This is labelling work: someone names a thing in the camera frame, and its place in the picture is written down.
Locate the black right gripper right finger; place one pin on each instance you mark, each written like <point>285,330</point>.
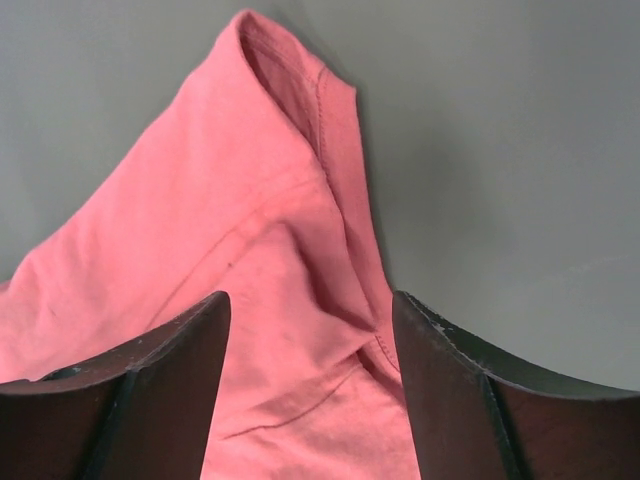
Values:
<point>479,412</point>

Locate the salmon pink t shirt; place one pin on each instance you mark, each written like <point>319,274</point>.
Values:
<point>251,182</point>

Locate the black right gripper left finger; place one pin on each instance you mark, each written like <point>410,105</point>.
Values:
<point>142,410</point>

